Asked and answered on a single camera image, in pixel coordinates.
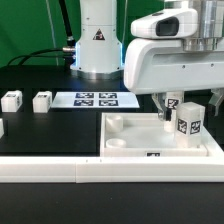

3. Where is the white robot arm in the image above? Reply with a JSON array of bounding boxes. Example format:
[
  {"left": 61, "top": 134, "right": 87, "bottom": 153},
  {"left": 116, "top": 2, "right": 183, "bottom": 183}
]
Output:
[{"left": 71, "top": 0, "right": 224, "bottom": 120}]

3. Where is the white square table top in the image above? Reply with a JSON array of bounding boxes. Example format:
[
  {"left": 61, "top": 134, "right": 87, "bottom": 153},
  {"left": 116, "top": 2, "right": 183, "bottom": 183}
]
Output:
[{"left": 100, "top": 113, "right": 224, "bottom": 157}]

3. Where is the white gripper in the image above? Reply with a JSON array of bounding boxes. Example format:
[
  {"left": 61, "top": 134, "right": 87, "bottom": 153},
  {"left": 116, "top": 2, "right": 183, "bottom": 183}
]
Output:
[{"left": 124, "top": 8, "right": 224, "bottom": 121}]

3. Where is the white block at left edge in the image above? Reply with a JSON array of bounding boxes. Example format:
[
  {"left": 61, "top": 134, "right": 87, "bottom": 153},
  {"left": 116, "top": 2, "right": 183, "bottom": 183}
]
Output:
[{"left": 0, "top": 118, "right": 4, "bottom": 139}]

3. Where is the white L-shaped obstacle fence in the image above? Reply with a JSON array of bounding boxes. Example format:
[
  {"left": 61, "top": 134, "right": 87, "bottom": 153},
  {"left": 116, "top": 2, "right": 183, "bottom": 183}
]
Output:
[{"left": 0, "top": 134, "right": 224, "bottom": 183}]

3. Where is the black cable bundle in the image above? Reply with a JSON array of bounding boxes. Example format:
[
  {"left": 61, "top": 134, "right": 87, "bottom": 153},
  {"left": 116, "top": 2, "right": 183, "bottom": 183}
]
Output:
[{"left": 6, "top": 0, "right": 77, "bottom": 68}]

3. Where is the marker plate with tags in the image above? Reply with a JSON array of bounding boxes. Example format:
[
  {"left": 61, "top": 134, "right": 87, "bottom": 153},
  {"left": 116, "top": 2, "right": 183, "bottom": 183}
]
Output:
[{"left": 52, "top": 92, "right": 139, "bottom": 108}]

